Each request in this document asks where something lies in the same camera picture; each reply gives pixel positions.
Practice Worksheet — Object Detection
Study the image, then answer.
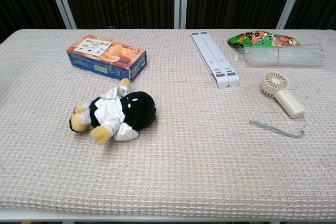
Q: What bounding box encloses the black plush doll white coat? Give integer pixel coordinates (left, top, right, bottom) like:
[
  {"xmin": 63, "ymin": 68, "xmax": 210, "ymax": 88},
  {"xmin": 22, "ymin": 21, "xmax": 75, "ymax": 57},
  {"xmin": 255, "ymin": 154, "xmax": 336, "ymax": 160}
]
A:
[{"xmin": 68, "ymin": 78, "xmax": 158, "ymax": 145}]

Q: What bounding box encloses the beige waffle weave tablecloth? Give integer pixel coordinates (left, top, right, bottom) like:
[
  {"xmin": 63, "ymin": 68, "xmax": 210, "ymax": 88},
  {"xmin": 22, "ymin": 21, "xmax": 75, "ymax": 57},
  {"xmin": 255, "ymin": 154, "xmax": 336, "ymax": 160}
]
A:
[{"xmin": 0, "ymin": 28, "xmax": 336, "ymax": 221}]

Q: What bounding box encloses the bundle of clear glue sticks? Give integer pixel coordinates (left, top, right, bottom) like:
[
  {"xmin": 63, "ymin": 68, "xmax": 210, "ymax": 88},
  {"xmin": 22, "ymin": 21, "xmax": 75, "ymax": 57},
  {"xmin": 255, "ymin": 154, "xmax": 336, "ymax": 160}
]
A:
[{"xmin": 235, "ymin": 43, "xmax": 328, "ymax": 67}]

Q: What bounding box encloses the green snack bag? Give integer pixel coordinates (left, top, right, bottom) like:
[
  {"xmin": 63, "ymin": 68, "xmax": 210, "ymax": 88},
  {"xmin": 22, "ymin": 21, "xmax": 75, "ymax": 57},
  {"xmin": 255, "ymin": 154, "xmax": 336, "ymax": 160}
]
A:
[{"xmin": 227, "ymin": 29, "xmax": 301, "ymax": 48}]

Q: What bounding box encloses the white handheld fan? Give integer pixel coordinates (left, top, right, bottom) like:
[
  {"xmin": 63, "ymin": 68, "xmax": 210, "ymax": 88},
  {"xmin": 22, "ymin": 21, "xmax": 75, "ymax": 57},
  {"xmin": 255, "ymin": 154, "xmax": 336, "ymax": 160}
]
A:
[{"xmin": 259, "ymin": 71, "xmax": 307, "ymax": 119}]

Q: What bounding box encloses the orange and blue cookie box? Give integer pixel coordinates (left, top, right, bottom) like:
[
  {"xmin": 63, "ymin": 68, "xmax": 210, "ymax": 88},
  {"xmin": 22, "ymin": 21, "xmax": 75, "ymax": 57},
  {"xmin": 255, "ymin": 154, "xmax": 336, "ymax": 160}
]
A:
[{"xmin": 66, "ymin": 34, "xmax": 148, "ymax": 83}]

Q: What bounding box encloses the white folded laptop stand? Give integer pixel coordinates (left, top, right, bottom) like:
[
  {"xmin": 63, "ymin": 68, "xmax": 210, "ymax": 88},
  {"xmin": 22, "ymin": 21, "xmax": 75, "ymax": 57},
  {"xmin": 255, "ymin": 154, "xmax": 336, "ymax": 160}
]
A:
[{"xmin": 190, "ymin": 31, "xmax": 240, "ymax": 89}]

